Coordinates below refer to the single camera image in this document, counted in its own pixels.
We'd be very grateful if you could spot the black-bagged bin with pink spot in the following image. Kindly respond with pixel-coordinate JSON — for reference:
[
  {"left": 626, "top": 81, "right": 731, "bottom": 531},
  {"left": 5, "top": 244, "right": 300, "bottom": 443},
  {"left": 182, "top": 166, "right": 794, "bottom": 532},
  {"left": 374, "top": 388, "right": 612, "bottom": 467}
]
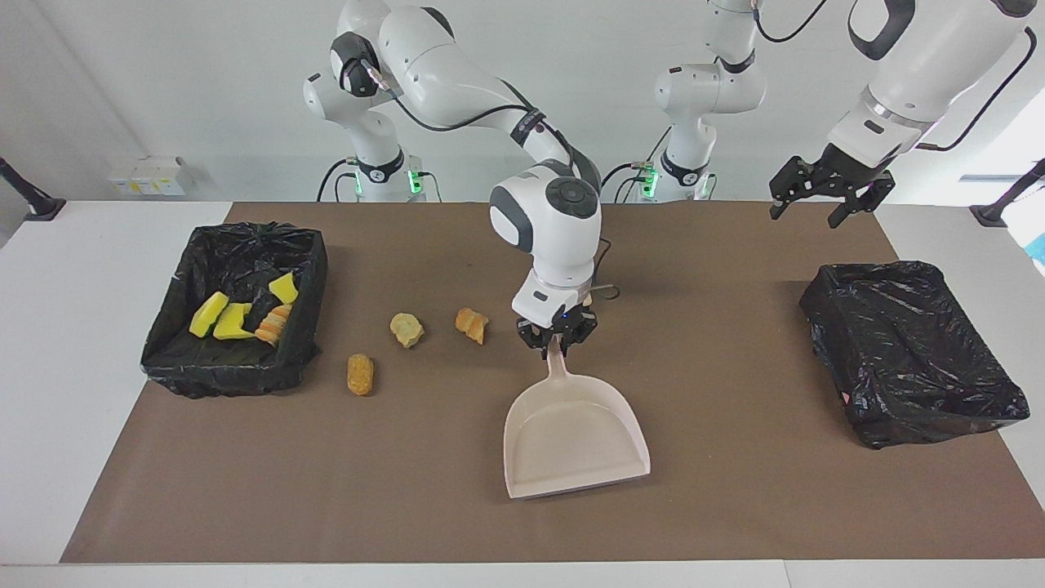
[{"left": 798, "top": 261, "right": 1031, "bottom": 451}]

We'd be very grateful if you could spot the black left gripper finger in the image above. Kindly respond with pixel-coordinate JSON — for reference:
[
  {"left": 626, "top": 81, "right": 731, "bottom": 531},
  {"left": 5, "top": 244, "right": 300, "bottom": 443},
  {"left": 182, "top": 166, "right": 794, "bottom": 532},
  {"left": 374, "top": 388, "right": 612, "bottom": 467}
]
[
  {"left": 769, "top": 158, "right": 817, "bottom": 220},
  {"left": 827, "top": 176, "right": 896, "bottom": 229}
]

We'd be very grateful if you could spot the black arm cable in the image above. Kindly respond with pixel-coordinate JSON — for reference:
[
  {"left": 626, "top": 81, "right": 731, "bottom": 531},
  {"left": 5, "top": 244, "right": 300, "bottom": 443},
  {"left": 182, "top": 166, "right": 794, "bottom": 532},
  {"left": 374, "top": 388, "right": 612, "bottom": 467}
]
[
  {"left": 367, "top": 65, "right": 621, "bottom": 299},
  {"left": 751, "top": 0, "right": 1038, "bottom": 152}
]

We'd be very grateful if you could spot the white wall socket box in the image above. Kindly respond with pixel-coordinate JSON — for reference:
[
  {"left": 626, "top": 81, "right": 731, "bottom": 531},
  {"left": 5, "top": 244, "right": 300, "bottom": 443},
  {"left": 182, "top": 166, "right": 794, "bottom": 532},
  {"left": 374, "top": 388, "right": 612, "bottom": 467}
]
[{"left": 109, "top": 155, "right": 197, "bottom": 197}]

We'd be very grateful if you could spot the black base cable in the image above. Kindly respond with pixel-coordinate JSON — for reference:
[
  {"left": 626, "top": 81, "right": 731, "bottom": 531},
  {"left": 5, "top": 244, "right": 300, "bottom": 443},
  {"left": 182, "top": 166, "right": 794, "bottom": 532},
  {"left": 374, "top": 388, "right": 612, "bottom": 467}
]
[
  {"left": 592, "top": 159, "right": 654, "bottom": 203},
  {"left": 317, "top": 157, "right": 360, "bottom": 203}
]

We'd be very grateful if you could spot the orange striped toy croissant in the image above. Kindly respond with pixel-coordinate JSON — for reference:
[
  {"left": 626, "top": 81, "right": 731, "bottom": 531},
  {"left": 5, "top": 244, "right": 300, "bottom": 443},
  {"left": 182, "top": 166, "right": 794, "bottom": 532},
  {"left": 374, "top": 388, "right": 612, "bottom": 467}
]
[{"left": 455, "top": 307, "right": 490, "bottom": 345}]

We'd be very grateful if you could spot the brown toy croquette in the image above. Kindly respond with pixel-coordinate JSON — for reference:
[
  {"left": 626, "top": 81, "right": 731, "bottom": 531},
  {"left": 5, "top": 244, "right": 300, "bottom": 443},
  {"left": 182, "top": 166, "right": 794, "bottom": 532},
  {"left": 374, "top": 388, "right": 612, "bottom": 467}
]
[{"left": 346, "top": 353, "right": 375, "bottom": 398}]

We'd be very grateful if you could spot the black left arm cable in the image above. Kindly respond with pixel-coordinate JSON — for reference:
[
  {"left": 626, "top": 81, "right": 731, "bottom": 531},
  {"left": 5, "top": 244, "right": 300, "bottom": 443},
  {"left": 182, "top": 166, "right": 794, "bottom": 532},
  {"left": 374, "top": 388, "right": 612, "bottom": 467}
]
[{"left": 751, "top": 0, "right": 1038, "bottom": 152}]

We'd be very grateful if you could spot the pale lumpy toy bread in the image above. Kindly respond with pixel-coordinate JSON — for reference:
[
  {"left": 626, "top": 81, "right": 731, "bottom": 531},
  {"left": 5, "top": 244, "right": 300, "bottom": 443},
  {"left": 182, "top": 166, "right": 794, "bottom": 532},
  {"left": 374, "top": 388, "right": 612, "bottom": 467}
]
[{"left": 389, "top": 313, "right": 426, "bottom": 350}]

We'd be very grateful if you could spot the tan toy bread piece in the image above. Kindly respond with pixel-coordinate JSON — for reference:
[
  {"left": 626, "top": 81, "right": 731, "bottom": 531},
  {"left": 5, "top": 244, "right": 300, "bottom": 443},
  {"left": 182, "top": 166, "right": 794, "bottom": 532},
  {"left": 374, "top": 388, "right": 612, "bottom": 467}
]
[{"left": 254, "top": 305, "right": 293, "bottom": 347}]

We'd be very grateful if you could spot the brown paper table mat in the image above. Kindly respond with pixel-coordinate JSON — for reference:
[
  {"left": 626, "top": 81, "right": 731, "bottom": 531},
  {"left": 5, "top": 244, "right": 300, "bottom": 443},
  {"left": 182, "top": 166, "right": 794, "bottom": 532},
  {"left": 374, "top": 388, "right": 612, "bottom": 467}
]
[{"left": 60, "top": 201, "right": 1045, "bottom": 564}]

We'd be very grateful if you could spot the beige plastic dustpan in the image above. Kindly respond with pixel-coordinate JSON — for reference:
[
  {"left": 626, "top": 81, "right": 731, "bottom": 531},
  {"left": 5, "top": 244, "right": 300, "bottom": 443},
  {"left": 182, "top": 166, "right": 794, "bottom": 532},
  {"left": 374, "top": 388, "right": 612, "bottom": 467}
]
[{"left": 502, "top": 336, "right": 652, "bottom": 501}]

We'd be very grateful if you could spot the yellow sponge piece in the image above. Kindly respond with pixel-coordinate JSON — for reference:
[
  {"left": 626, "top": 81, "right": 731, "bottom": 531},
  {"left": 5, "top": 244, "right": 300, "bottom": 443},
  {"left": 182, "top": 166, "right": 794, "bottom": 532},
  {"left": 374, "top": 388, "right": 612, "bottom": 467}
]
[
  {"left": 213, "top": 303, "right": 256, "bottom": 341},
  {"left": 189, "top": 292, "right": 230, "bottom": 338}
]

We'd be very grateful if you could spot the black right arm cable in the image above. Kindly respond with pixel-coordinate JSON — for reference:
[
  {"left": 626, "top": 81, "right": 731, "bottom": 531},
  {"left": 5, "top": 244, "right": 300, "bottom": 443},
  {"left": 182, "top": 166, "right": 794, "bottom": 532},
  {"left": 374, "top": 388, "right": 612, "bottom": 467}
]
[{"left": 367, "top": 65, "right": 621, "bottom": 299}]

